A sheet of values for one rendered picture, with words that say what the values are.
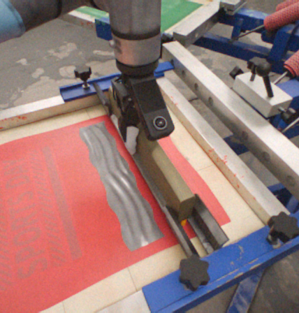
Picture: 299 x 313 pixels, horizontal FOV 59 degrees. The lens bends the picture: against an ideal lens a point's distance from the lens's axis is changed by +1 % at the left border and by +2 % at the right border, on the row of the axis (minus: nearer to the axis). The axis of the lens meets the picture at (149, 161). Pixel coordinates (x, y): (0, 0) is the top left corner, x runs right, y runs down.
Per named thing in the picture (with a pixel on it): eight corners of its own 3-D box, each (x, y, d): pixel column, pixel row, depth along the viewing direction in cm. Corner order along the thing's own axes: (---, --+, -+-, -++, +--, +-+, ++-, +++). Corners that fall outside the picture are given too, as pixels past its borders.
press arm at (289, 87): (249, 126, 64) (256, 110, 60) (234, 112, 67) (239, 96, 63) (303, 107, 68) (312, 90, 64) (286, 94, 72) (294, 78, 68)
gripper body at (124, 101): (146, 95, 56) (145, 38, 47) (164, 119, 51) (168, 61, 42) (112, 105, 54) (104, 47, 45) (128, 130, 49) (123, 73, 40)
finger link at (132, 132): (125, 140, 60) (130, 106, 54) (135, 157, 57) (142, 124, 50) (112, 142, 59) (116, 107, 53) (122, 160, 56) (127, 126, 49)
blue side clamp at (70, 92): (68, 117, 73) (62, 96, 68) (64, 107, 76) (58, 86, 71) (163, 90, 82) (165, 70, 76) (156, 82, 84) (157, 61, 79)
